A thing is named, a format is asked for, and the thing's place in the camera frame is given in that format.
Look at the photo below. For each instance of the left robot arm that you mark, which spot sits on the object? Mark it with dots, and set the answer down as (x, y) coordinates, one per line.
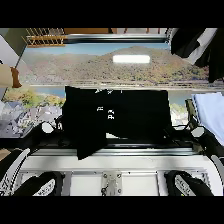
(13, 166)

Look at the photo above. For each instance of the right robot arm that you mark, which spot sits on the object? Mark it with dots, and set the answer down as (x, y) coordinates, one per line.
(186, 183)

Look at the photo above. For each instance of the light blue garment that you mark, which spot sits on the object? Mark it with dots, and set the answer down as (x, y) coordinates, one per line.
(212, 113)

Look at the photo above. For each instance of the olive green garment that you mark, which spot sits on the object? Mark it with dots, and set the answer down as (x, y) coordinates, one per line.
(191, 113)

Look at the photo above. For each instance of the heap of clothes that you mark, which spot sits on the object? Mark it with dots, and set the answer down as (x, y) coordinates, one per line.
(203, 46)

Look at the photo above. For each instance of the silver frame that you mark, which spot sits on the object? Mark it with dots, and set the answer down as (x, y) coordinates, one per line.
(133, 160)

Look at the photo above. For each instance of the black garment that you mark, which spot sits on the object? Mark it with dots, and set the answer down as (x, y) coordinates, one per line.
(133, 113)

